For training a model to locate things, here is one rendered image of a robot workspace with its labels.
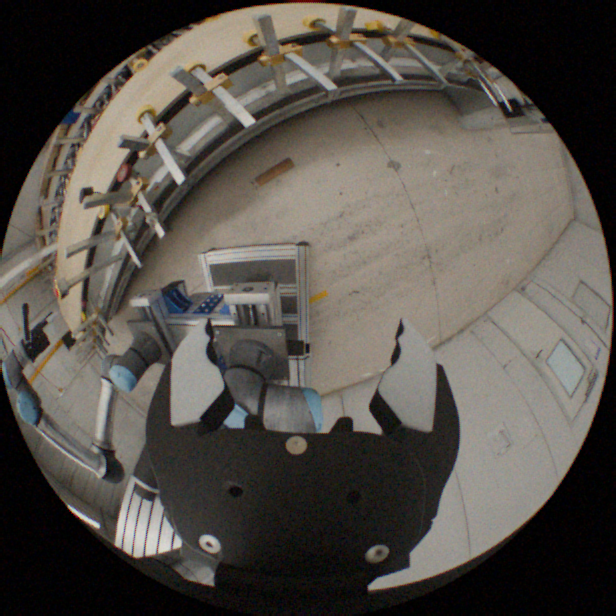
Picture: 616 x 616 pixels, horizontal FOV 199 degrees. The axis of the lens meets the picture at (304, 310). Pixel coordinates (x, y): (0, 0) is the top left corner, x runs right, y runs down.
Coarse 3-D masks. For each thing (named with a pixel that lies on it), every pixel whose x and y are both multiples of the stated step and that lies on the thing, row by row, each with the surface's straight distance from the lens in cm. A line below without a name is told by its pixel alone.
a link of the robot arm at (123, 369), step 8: (128, 352) 79; (112, 360) 85; (120, 360) 78; (128, 360) 76; (136, 360) 77; (112, 368) 78; (120, 368) 75; (128, 368) 75; (136, 368) 76; (144, 368) 79; (112, 376) 79; (120, 376) 74; (128, 376) 75; (136, 376) 76; (120, 384) 79; (128, 384) 75; (136, 384) 78; (128, 392) 81
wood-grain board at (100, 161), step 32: (192, 32) 152; (224, 32) 125; (288, 32) 105; (320, 32) 108; (416, 32) 145; (160, 64) 135; (224, 64) 95; (128, 96) 138; (160, 96) 104; (96, 128) 162; (128, 128) 112; (96, 160) 137; (64, 224) 199; (96, 224) 129; (64, 256) 211
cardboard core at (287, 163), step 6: (282, 162) 143; (288, 162) 142; (270, 168) 144; (276, 168) 141; (282, 168) 141; (288, 168) 144; (264, 174) 142; (270, 174) 141; (276, 174) 142; (258, 180) 142; (264, 180) 142
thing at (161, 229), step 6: (132, 168) 103; (132, 174) 100; (132, 180) 99; (138, 192) 93; (144, 192) 92; (144, 198) 89; (144, 204) 88; (150, 204) 87; (150, 210) 85; (162, 222) 83; (156, 228) 82; (162, 228) 80; (162, 234) 80
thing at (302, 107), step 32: (352, 32) 119; (256, 64) 104; (288, 64) 114; (192, 96) 99; (320, 96) 160; (352, 96) 183; (192, 128) 113; (256, 128) 149; (128, 160) 107; (160, 160) 119; (224, 160) 165; (96, 256) 159; (96, 288) 204
